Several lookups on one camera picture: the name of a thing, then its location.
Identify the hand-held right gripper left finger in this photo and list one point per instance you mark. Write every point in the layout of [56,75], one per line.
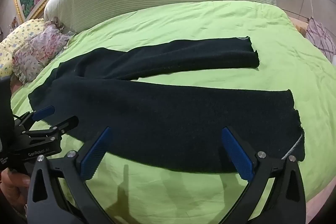
[90,158]

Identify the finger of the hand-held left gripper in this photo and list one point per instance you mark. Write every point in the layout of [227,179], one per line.
[44,111]
[65,123]

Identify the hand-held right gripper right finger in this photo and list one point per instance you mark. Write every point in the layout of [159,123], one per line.
[237,155]

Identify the black pants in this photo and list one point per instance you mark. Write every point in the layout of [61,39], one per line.
[168,121]

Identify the person's left hand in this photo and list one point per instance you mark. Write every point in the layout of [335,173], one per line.
[11,190]

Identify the pink floral pillow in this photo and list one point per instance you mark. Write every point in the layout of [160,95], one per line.
[39,50]

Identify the yellow floral pillow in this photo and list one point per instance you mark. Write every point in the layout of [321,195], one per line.
[18,35]

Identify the green bed sheet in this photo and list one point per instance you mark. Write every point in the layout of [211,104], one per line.
[189,24]

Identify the plaid cloth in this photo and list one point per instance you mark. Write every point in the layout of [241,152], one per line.
[320,35]

